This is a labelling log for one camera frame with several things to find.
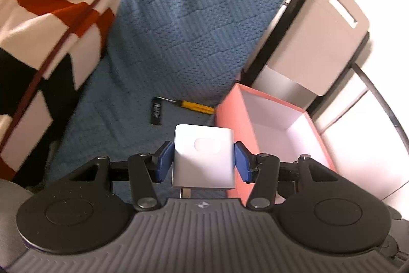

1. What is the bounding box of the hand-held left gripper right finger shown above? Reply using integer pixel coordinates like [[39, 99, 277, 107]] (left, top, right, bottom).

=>
[[234, 141, 340, 210]]

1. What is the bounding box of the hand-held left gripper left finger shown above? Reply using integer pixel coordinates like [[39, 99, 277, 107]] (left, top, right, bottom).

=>
[[68, 141, 175, 211]]

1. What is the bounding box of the white charger block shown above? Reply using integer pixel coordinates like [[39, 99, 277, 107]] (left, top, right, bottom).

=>
[[171, 123, 237, 199]]

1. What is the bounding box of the pink cardboard box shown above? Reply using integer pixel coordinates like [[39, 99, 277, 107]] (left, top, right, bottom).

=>
[[215, 83, 338, 208]]

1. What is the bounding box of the yellow screwdriver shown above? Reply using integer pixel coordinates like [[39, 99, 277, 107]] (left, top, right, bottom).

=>
[[161, 97, 215, 115]]

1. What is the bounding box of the blue textured chair cover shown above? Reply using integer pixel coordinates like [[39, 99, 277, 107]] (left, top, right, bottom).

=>
[[41, 0, 304, 197]]

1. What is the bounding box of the dark red thin rod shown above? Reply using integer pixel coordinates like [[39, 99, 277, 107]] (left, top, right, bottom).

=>
[[0, 0, 120, 149]]

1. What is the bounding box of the striped red white black blanket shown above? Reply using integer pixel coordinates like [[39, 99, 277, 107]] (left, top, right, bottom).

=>
[[0, 0, 143, 187]]

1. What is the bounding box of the black metal tube frame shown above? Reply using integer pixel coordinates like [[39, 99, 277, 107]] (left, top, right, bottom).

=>
[[351, 62, 409, 165]]

